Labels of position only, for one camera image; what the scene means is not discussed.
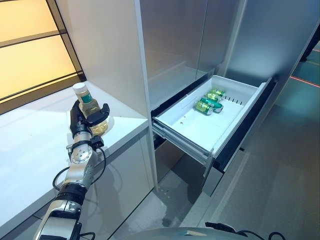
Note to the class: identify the amber glowing window dark frame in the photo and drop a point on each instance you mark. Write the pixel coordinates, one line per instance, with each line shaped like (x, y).
(27, 50)

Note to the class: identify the steel bottom fridge drawer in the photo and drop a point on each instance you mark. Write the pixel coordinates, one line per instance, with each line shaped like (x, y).
(212, 180)

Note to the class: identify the clear bottle yellow drink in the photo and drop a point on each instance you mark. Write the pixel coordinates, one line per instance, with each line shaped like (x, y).
(88, 105)

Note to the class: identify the white counter cabinet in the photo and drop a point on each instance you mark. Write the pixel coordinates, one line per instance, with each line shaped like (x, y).
(32, 140)

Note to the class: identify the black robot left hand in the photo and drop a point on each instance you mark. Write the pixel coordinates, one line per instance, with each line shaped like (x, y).
(77, 125)

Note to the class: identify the green drink can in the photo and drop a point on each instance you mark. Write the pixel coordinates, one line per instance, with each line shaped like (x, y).
(217, 94)
(203, 108)
(212, 103)

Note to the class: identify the stainless steel fridge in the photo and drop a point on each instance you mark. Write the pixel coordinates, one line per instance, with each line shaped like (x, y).
(175, 50)

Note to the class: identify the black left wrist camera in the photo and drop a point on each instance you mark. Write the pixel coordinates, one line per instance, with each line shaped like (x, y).
(97, 142)

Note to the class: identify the tall white cabinet panel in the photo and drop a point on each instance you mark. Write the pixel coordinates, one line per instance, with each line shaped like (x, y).
(105, 50)

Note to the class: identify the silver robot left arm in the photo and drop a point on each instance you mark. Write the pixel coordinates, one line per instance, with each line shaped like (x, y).
(75, 180)

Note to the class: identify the white fridge drawer steel front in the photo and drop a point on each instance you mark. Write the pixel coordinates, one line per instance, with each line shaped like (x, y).
(197, 125)

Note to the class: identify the grey robot torso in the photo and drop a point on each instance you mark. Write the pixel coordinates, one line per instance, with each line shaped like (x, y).
(180, 232)

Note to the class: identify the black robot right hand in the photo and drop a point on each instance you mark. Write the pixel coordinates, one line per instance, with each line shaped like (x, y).
(220, 227)

